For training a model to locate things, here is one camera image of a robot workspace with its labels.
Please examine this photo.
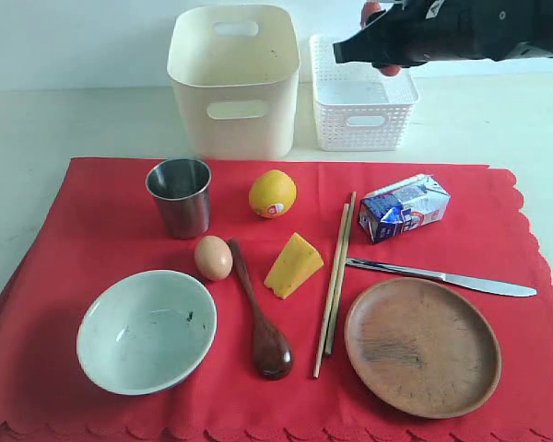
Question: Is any stainless steel cup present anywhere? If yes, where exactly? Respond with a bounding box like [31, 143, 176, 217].
[146, 158, 212, 239]

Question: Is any dark wooden spoon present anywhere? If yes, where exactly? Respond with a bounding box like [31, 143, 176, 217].
[228, 238, 293, 380]

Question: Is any silver table knife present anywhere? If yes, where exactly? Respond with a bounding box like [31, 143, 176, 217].
[346, 257, 537, 297]

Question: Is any orange red sausage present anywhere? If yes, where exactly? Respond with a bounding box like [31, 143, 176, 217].
[381, 65, 401, 76]

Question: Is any cream plastic storage bin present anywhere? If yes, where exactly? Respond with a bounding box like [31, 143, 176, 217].
[167, 5, 300, 159]

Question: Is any yellow cheese wedge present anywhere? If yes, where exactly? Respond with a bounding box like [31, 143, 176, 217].
[264, 233, 324, 299]

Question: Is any round brown wooden plate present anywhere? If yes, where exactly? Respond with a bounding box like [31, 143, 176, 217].
[344, 278, 501, 419]

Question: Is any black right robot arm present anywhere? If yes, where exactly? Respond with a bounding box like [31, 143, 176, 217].
[333, 0, 553, 69]

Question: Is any pale green ceramic bowl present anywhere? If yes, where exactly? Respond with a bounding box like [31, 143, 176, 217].
[76, 270, 218, 396]

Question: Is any brown egg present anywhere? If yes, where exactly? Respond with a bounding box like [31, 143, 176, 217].
[194, 236, 233, 281]

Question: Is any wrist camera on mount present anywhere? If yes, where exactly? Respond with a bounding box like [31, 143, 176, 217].
[360, 1, 387, 28]

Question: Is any short wooden chopstick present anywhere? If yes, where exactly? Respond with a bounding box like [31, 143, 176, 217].
[324, 192, 357, 355]

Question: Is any red scalloped table cloth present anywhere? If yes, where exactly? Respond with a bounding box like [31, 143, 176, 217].
[0, 158, 553, 441]

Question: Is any blue white milk carton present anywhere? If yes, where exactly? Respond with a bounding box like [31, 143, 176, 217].
[358, 174, 451, 243]

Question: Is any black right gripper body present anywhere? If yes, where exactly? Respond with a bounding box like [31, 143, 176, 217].
[372, 0, 471, 69]

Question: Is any white perforated plastic basket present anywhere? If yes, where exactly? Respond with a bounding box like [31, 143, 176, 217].
[309, 34, 419, 152]

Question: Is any long wooden chopstick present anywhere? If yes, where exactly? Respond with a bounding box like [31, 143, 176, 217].
[312, 203, 349, 379]

